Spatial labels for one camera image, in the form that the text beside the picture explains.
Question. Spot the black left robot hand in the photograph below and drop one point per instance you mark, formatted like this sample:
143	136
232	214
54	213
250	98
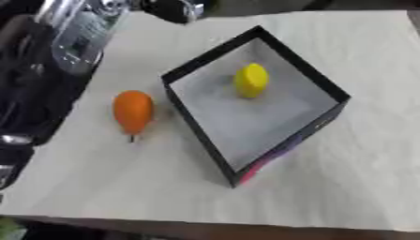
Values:
169	11

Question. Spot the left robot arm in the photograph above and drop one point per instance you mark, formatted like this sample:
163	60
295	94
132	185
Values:
82	34

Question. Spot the black box with white inside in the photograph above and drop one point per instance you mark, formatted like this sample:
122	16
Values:
246	125

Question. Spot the orange toy pear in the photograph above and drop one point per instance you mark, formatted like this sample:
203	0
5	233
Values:
133	109

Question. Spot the yellow toy lemon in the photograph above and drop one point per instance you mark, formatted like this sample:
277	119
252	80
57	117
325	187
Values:
251	79

